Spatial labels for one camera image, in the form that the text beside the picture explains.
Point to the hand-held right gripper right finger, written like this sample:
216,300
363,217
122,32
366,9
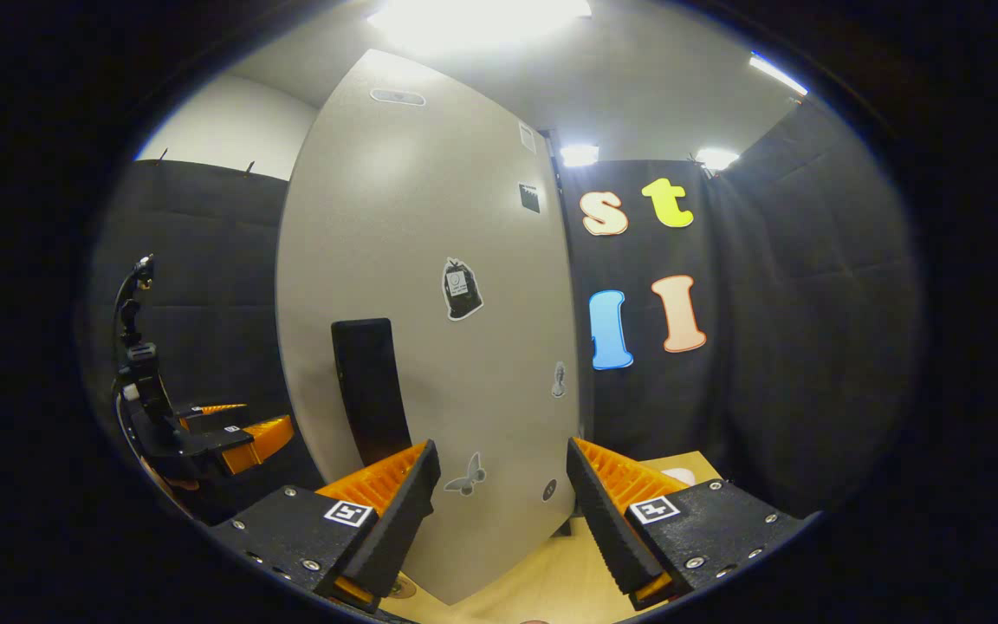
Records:
603,529

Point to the ceiling light panel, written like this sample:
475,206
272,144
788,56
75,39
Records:
477,19
716,158
776,73
580,155

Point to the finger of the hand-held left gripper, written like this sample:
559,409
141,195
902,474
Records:
209,410
256,442

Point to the beige cabinet door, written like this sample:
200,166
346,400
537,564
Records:
430,217

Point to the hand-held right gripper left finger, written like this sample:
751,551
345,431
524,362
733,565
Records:
395,529

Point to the small round brown disc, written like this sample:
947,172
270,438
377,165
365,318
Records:
398,588

